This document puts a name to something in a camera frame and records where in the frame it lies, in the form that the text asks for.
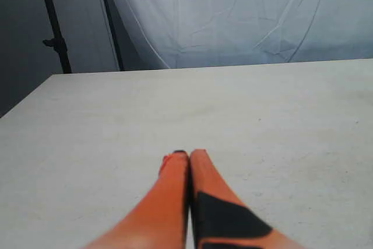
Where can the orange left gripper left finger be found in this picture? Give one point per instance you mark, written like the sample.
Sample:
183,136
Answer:
160,219

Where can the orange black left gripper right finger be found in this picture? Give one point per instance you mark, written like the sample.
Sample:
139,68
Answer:
220,219

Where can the white backdrop cloth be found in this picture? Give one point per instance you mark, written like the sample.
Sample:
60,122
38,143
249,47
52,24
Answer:
161,34

